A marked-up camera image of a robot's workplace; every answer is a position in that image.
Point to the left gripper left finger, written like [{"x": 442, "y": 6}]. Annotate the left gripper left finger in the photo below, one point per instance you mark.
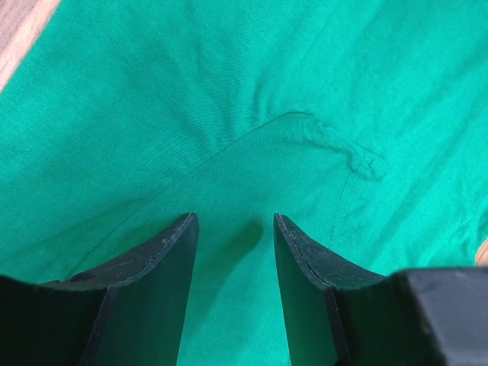
[{"x": 129, "y": 310}]

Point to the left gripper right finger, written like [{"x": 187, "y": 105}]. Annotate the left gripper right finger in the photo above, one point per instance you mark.
[{"x": 338, "y": 313}]

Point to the green t shirt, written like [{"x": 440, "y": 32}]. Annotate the green t shirt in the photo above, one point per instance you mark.
[{"x": 365, "y": 122}]

